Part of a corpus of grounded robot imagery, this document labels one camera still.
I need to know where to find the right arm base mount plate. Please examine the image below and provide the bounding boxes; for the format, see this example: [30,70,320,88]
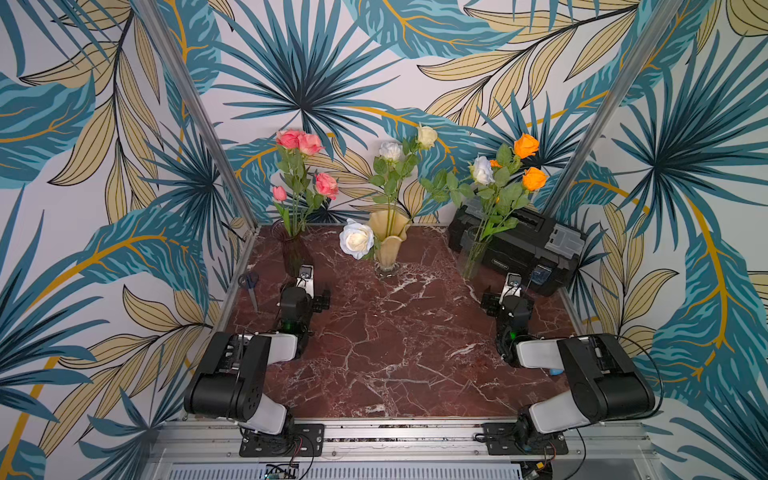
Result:
[473,422,569,456]

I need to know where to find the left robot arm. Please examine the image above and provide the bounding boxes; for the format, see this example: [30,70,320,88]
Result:
[184,285,331,436]

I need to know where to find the clear glass vase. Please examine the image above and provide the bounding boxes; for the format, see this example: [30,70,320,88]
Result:
[457,226,489,281]

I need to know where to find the left aluminium frame post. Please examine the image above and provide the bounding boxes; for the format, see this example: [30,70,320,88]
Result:
[135,0,259,234]

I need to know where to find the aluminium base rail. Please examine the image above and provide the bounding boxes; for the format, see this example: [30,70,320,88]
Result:
[140,417,665,479]

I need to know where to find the aluminium frame post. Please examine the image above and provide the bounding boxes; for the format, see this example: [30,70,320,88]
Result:
[135,0,259,234]
[543,0,682,217]

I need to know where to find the cream yellow fluted vase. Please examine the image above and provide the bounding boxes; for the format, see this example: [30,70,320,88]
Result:
[368,210,411,278]

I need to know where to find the black plastic toolbox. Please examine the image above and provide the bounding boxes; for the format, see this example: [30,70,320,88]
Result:
[448,198,586,297]

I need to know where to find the white rose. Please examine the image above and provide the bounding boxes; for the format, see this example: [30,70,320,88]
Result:
[419,156,495,207]
[369,141,419,240]
[339,219,377,260]

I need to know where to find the white rose top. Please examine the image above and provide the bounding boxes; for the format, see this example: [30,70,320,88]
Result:
[419,156,495,207]

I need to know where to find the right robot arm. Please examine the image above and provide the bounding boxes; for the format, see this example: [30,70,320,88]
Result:
[481,289,656,442]

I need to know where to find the scissors with blue handle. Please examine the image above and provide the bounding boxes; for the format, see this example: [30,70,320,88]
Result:
[238,270,259,313]

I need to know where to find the cream rose large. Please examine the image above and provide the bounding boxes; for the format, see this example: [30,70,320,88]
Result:
[394,125,438,179]

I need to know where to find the dark purple ribbed vase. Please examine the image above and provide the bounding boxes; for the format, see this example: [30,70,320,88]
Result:
[271,220,314,278]

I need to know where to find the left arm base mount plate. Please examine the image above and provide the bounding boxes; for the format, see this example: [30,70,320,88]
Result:
[239,423,325,458]

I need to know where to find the right aluminium frame post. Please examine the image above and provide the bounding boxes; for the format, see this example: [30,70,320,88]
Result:
[543,0,682,217]

